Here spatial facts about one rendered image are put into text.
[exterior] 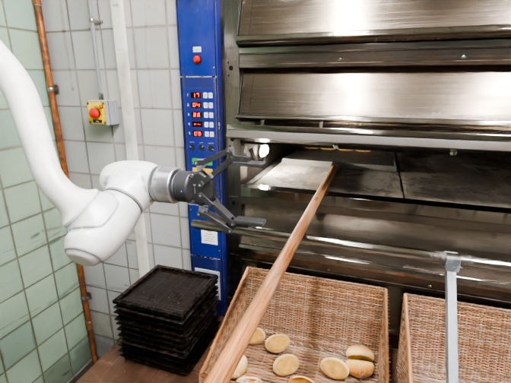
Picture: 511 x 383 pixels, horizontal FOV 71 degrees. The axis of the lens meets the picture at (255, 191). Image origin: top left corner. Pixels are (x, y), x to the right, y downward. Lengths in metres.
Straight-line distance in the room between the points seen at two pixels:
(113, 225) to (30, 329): 1.24
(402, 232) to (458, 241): 0.18
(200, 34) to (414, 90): 0.75
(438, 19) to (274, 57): 0.51
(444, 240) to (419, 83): 0.54
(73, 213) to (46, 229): 1.09
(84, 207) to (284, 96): 0.79
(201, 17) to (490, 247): 1.27
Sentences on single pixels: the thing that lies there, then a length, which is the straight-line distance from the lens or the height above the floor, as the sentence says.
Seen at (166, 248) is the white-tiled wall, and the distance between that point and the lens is 1.70.
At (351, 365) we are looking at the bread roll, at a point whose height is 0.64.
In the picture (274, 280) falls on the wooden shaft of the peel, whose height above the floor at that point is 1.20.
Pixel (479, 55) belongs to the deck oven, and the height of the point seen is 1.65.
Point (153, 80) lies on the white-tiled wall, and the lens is 1.54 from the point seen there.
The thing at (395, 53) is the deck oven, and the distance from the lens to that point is 1.28.
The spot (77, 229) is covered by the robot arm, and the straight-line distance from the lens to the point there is 0.82.
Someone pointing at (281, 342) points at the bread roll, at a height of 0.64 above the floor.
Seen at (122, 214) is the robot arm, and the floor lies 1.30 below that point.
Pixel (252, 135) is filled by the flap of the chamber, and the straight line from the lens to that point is 1.20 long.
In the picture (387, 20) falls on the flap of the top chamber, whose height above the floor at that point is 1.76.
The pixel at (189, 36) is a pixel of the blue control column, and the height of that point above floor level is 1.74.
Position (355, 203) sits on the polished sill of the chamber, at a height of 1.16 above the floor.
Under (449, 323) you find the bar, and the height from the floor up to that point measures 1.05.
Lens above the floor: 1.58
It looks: 17 degrees down
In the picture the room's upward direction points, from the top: straight up
